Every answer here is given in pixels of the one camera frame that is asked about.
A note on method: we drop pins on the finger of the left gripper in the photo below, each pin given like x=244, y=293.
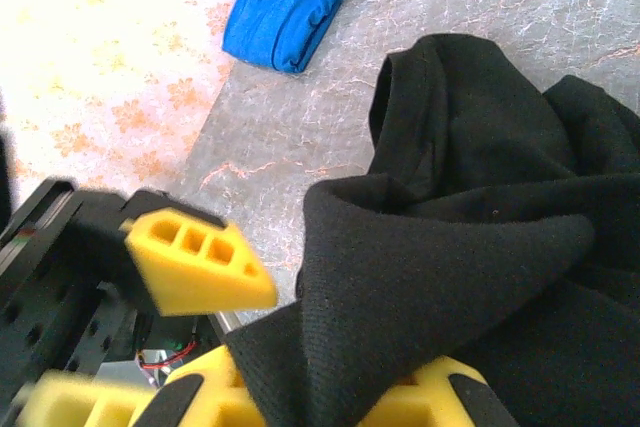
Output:
x=200, y=272
x=75, y=402

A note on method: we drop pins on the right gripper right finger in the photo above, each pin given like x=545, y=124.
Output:
x=430, y=397

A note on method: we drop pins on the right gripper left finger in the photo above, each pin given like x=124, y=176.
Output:
x=215, y=397

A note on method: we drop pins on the black t-shirt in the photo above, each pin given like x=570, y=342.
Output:
x=450, y=247

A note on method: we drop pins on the folded blue t-shirt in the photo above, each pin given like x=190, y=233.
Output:
x=285, y=12

